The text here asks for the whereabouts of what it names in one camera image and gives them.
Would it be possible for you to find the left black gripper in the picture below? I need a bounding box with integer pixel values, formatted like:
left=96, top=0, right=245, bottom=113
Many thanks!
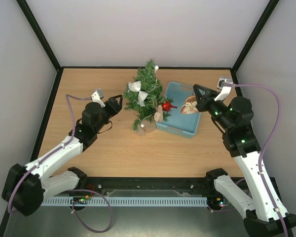
left=94, top=95, right=123, bottom=133

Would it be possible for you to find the white mesh ribbon bow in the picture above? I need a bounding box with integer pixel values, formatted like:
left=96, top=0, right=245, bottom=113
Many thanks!
left=128, top=80, right=148, bottom=107

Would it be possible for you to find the gingerbread man ornament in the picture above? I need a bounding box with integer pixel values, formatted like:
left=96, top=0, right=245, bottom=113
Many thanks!
left=181, top=95, right=199, bottom=115

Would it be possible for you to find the small green christmas tree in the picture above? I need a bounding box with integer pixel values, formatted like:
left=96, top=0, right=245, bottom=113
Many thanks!
left=123, top=59, right=173, bottom=131

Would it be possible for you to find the red glitter ball ornament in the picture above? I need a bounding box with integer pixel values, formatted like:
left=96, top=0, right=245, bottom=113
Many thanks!
left=162, top=101, right=172, bottom=112

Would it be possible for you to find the wooden heart ornament red bow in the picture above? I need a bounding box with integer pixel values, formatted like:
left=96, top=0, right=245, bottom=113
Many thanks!
left=154, top=105, right=163, bottom=122

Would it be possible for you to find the white ball fairy light string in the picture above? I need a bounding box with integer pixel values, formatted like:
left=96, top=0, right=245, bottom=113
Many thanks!
left=127, top=65, right=163, bottom=128

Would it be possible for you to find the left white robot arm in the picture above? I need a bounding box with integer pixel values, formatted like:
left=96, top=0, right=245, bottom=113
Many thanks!
left=1, top=91, right=122, bottom=216

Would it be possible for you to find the round wooden tree base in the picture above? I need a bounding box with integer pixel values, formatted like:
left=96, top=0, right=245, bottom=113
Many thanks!
left=140, top=120, right=156, bottom=133

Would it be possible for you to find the light blue plastic basket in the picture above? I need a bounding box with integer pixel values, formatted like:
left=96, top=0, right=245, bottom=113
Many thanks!
left=155, top=81, right=202, bottom=139

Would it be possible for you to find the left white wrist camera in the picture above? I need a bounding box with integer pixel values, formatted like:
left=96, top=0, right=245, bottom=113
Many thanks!
left=91, top=88, right=105, bottom=108

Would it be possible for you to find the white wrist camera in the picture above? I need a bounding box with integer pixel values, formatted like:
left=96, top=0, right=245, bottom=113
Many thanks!
left=91, top=88, right=105, bottom=108
left=214, top=77, right=233, bottom=101

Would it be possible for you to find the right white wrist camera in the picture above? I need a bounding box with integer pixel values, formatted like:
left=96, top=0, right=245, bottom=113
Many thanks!
left=214, top=77, right=233, bottom=101

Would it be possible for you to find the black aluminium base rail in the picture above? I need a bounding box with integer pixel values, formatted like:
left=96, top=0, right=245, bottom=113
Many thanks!
left=76, top=177, right=218, bottom=196

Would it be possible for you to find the black frame post left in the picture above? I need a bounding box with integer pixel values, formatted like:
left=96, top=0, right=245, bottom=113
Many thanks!
left=15, top=0, right=62, bottom=72

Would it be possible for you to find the black frame post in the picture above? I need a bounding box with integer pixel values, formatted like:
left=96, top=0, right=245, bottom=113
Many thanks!
left=15, top=0, right=62, bottom=72
left=232, top=0, right=279, bottom=73

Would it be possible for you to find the light blue slotted cable duct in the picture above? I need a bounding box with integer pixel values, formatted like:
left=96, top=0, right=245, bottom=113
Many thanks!
left=41, top=197, right=207, bottom=207

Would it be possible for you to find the black frame post right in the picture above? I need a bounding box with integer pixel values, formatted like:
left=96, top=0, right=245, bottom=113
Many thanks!
left=232, top=0, right=279, bottom=73

